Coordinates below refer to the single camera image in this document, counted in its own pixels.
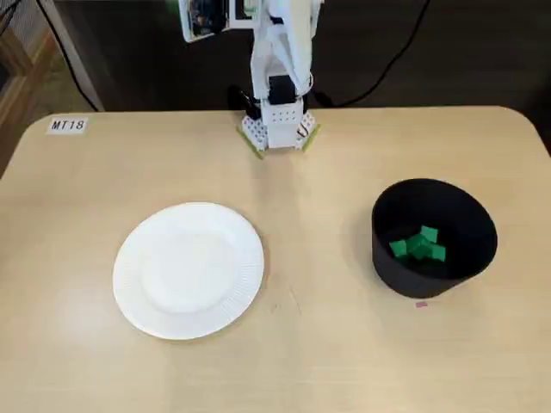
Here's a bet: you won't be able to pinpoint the white slanted pole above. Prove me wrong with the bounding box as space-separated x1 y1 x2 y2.
40 0 106 112

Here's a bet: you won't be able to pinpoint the black table clamp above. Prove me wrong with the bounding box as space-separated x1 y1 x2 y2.
227 84 262 120

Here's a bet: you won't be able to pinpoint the white paper plate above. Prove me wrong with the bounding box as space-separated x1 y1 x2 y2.
112 201 265 342

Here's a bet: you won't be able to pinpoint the white MT18 label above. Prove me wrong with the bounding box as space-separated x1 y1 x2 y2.
46 116 89 135

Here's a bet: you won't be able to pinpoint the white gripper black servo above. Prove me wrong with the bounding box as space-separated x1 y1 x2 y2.
227 0 263 31

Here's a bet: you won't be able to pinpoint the thin black cable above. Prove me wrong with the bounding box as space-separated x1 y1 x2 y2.
36 0 101 111

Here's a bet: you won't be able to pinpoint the black power cable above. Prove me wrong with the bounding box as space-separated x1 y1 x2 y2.
312 0 431 108

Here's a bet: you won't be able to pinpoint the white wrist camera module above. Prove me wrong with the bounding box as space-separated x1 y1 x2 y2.
177 0 230 44

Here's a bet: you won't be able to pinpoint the black round pot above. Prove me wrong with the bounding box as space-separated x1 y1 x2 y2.
371 178 499 299

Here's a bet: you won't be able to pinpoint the red white servo wires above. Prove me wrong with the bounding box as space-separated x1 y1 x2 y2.
294 72 314 139

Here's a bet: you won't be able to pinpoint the wooden shelf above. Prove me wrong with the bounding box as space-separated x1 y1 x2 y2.
0 25 59 177

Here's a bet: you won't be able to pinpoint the green tape strip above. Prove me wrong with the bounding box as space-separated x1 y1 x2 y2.
300 124 323 154
235 124 267 161

